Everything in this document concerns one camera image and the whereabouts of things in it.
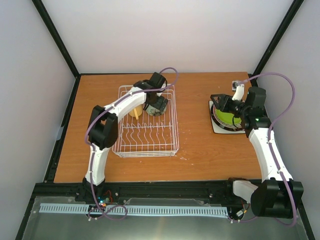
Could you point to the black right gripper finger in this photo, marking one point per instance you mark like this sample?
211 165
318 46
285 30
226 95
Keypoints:
218 100
225 109

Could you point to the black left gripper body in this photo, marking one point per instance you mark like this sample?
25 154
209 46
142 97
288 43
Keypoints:
156 103

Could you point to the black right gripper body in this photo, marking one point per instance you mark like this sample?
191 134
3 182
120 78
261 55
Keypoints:
228 108

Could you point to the pale green ceramic bowl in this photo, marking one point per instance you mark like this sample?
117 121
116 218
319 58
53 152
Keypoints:
153 114

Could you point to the lime green plate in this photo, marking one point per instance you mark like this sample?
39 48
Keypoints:
227 118

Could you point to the yellow ceramic mug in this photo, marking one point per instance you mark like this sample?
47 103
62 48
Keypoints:
137 112

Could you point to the white wire dish rack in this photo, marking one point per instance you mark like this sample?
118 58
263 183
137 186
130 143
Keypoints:
151 135

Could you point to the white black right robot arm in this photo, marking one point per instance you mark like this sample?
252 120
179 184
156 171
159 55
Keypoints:
259 130

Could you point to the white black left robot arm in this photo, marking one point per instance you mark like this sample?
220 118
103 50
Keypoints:
102 132

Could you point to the brown rimmed patterned plate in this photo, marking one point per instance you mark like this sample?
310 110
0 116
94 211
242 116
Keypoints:
225 120

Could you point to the white square plate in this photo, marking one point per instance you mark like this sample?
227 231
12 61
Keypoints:
220 128

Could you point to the small electronics board with leds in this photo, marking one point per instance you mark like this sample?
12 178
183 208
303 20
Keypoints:
106 199

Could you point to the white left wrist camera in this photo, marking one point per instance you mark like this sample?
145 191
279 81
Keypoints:
163 88

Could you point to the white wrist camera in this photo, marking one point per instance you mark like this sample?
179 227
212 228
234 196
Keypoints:
239 89
163 88

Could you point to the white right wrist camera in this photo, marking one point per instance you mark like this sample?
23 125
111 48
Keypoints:
239 89

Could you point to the black aluminium frame rail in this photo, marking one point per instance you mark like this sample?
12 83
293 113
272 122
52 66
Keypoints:
162 191

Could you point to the black right corner post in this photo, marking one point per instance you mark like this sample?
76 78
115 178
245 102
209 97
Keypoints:
281 30

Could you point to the black corner post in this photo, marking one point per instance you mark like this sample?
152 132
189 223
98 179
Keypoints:
281 30
48 22

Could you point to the black left corner post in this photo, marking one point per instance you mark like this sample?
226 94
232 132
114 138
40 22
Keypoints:
48 22

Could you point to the light blue cable duct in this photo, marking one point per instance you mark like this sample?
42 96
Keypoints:
138 210

